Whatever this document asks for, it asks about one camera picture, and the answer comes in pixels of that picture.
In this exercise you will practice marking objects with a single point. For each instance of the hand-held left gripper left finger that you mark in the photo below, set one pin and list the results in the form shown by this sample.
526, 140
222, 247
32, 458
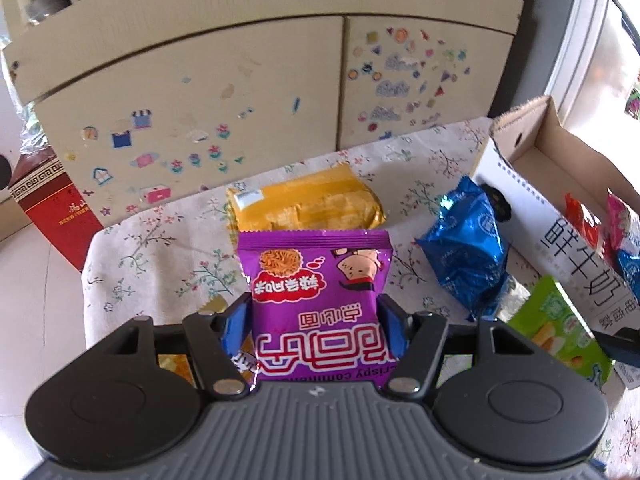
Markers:
237, 330

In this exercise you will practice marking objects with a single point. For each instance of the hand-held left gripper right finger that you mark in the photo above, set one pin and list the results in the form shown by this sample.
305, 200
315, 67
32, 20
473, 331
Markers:
391, 330

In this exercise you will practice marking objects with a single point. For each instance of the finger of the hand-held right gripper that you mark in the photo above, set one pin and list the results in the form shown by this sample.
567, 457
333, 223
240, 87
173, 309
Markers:
622, 352

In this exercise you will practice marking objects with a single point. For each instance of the green snack packet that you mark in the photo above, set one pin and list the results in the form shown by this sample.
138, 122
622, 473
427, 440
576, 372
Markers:
555, 325

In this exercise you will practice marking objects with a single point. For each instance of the small yellow waffle packet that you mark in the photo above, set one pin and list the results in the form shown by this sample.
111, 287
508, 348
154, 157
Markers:
175, 367

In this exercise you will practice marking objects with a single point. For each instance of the purple snack packet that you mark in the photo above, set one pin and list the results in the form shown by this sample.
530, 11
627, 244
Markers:
310, 310

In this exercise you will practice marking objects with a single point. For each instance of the light blue snack packet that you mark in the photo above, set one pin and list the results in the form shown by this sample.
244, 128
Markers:
629, 266

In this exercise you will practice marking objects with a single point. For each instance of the cardboard box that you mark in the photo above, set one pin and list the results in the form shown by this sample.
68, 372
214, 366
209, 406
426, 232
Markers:
565, 240

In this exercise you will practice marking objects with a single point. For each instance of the large yellow snack bag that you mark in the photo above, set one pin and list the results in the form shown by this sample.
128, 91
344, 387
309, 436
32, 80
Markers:
310, 205

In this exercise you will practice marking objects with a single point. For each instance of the blue foil snack bag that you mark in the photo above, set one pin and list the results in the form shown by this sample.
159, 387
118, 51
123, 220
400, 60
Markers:
465, 255

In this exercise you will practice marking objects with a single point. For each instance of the floral tablecloth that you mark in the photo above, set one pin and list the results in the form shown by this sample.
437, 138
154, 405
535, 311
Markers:
165, 245

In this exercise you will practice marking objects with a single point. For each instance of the pink snack packet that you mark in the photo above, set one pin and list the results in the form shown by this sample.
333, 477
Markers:
622, 225

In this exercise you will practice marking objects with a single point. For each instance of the red snack packet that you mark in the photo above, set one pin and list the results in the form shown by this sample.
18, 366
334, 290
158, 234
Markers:
580, 220

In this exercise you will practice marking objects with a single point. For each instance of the red patterned carton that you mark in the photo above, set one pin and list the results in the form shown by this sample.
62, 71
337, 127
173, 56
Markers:
55, 210

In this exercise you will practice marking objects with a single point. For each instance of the cream cabinet with stickers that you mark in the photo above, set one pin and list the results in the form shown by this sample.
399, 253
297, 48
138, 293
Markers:
225, 85

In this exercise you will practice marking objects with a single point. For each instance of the clear plastic bag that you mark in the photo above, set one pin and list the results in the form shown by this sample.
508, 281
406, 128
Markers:
25, 130

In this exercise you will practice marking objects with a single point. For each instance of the clear plastic jar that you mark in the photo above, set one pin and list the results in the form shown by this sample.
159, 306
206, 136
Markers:
47, 7

